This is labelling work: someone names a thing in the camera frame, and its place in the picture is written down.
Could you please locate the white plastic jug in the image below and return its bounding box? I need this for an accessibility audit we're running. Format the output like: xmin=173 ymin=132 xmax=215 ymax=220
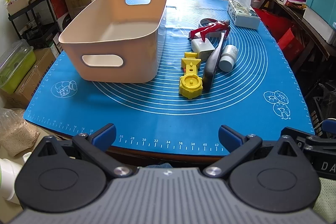
xmin=0 ymin=159 xmax=22 ymax=205

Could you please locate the white power adapter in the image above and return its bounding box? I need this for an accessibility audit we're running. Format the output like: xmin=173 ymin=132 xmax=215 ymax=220
xmin=191 ymin=38 xmax=215 ymax=61

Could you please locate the black tv remote control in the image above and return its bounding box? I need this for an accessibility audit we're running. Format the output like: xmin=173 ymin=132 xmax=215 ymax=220
xmin=202 ymin=32 xmax=226 ymax=92

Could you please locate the blue silicone baking mat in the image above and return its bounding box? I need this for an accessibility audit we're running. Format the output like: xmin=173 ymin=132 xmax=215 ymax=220
xmin=24 ymin=0 xmax=313 ymax=156

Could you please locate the bag of wood pellets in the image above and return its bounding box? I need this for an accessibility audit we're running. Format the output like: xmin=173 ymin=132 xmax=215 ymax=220
xmin=1 ymin=108 xmax=40 ymax=157

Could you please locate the black metal shelf rack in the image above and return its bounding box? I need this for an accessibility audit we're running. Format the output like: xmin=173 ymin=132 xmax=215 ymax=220
xmin=8 ymin=0 xmax=60 ymax=53

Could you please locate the beige plastic storage bin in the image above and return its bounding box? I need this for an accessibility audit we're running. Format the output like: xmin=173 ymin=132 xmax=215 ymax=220
xmin=59 ymin=0 xmax=167 ymax=84

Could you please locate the cardboard box under green container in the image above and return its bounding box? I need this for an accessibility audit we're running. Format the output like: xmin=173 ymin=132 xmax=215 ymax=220
xmin=1 ymin=48 xmax=56 ymax=109

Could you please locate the green lidded plastic container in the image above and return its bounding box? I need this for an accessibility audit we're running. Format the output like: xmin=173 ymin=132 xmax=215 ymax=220
xmin=0 ymin=39 xmax=37 ymax=94

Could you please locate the white pill bottle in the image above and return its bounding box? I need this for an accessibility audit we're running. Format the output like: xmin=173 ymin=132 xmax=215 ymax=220
xmin=218 ymin=45 xmax=239 ymax=72

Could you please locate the red silver hero figure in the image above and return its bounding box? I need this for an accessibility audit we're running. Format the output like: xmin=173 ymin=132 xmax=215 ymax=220
xmin=189 ymin=20 xmax=231 ymax=42

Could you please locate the dark wooden side shelf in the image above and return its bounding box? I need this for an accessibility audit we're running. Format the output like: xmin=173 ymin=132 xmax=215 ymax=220
xmin=262 ymin=0 xmax=335 ymax=59

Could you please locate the tissue box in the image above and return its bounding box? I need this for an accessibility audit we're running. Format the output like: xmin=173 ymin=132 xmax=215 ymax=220
xmin=227 ymin=0 xmax=260 ymax=30

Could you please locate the yellow plastic toy tool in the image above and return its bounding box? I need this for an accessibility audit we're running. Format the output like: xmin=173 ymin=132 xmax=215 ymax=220
xmin=179 ymin=52 xmax=203 ymax=100

